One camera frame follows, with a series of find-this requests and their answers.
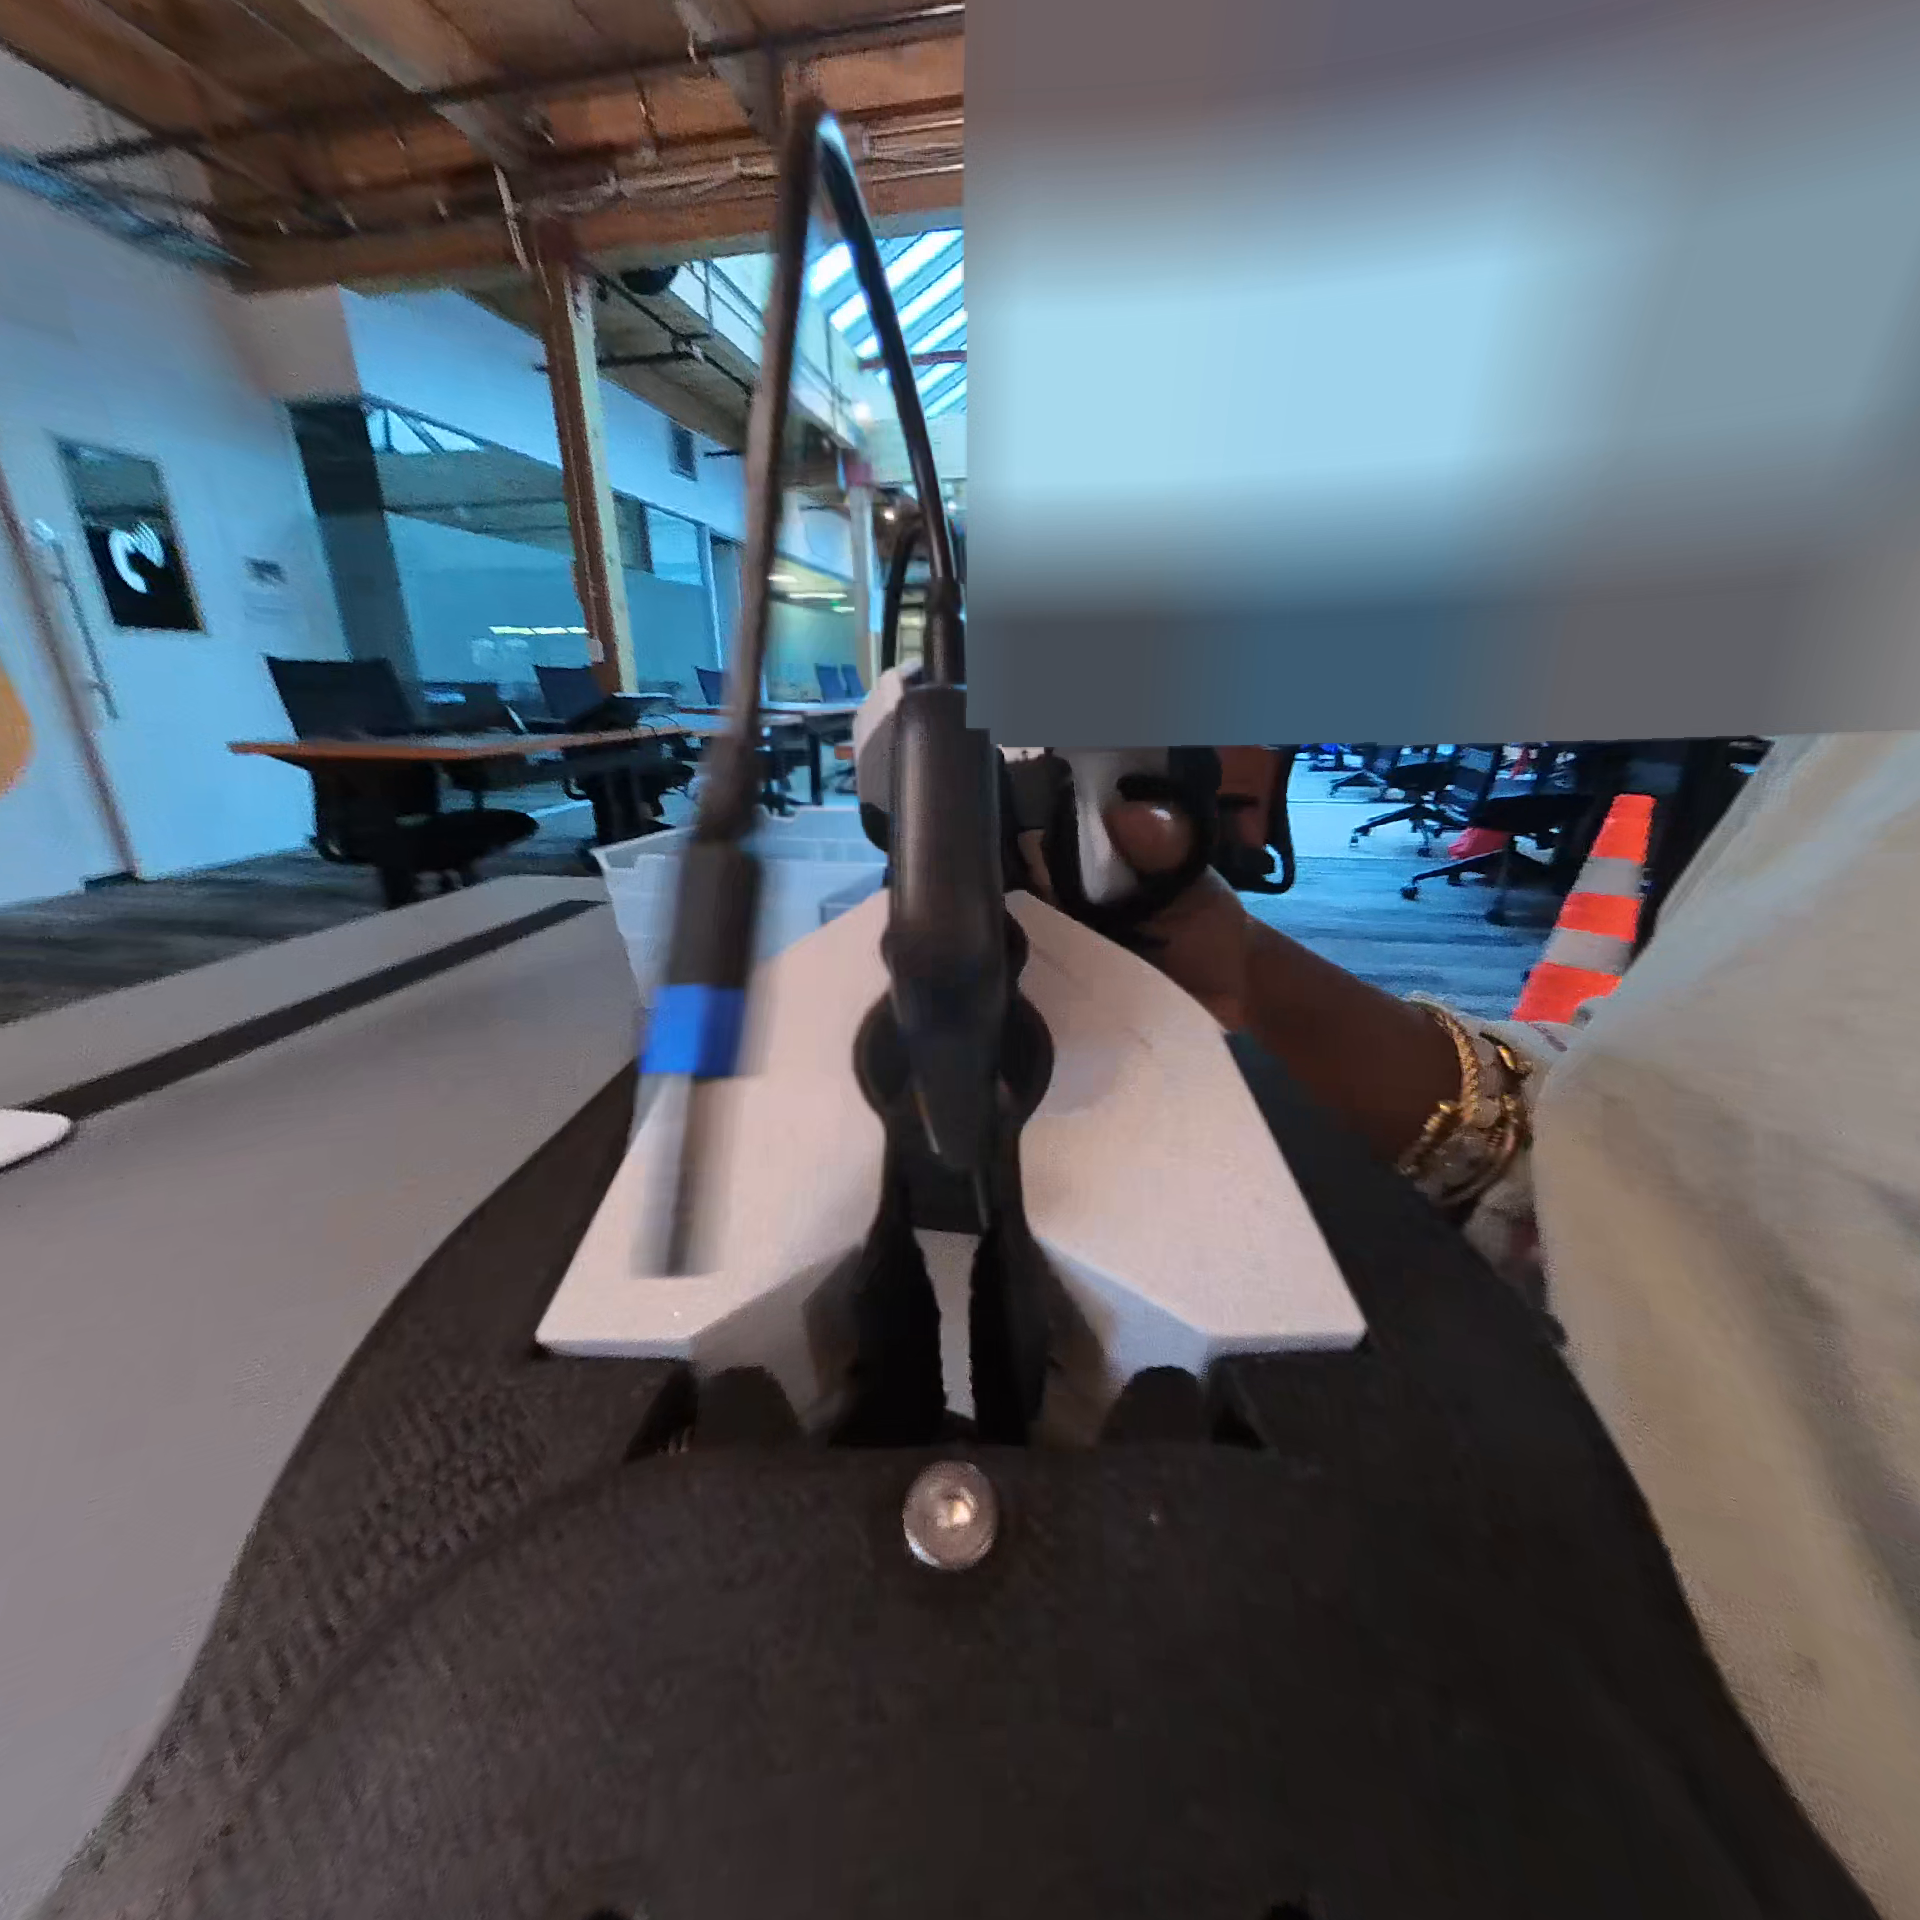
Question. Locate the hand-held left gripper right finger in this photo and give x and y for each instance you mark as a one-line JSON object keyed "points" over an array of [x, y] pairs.
{"points": [[1187, 1169]]}

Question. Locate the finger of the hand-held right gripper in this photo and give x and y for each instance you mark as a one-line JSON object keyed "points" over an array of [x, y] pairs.
{"points": [[873, 749]]}

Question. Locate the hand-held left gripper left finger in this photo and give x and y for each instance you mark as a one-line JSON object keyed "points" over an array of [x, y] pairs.
{"points": [[794, 1169]]}

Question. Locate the person's right hand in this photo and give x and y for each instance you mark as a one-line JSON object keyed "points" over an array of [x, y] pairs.
{"points": [[1292, 1004]]}

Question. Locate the clear plastic tray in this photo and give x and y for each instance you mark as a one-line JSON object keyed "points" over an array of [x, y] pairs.
{"points": [[810, 871]]}

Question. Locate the wooden office desk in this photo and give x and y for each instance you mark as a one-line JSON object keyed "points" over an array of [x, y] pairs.
{"points": [[451, 744]]}

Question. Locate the orange traffic cone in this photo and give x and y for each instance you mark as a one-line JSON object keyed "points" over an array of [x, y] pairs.
{"points": [[1597, 931]]}

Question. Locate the black office chair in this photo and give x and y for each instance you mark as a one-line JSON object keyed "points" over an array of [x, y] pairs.
{"points": [[361, 697]]}

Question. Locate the person's beige sweatshirt torso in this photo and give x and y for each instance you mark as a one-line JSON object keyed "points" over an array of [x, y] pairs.
{"points": [[1724, 1200]]}

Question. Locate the instruction board on stand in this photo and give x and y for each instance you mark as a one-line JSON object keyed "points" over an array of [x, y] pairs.
{"points": [[24, 1142]]}

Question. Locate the wooden support post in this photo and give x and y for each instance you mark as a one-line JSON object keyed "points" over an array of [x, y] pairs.
{"points": [[591, 523]]}

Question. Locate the black wall sign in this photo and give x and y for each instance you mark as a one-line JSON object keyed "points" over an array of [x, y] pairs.
{"points": [[136, 556]]}

